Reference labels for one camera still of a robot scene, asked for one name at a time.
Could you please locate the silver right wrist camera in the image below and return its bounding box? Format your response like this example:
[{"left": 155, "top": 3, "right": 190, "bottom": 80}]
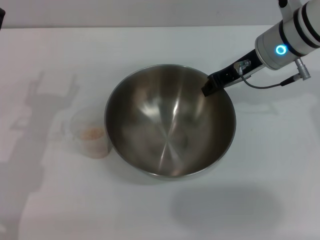
[{"left": 276, "top": 0, "right": 293, "bottom": 21}]

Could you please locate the grey right gripper cable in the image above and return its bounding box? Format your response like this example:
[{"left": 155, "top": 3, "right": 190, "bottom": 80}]
[{"left": 233, "top": 58, "right": 311, "bottom": 89}]

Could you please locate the beige uncooked rice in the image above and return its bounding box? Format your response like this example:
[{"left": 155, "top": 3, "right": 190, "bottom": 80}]
[{"left": 79, "top": 126, "right": 106, "bottom": 154}]

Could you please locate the clear plastic measuring cup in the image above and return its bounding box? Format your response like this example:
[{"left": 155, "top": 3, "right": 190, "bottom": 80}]
[{"left": 63, "top": 106, "right": 111, "bottom": 159}]

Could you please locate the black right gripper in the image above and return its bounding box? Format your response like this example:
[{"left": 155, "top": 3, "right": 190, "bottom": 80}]
[{"left": 201, "top": 48, "right": 266, "bottom": 98}]

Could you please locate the stainless steel mixing bowl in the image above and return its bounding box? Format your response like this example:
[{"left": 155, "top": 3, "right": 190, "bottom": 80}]
[{"left": 104, "top": 64, "right": 237, "bottom": 182}]

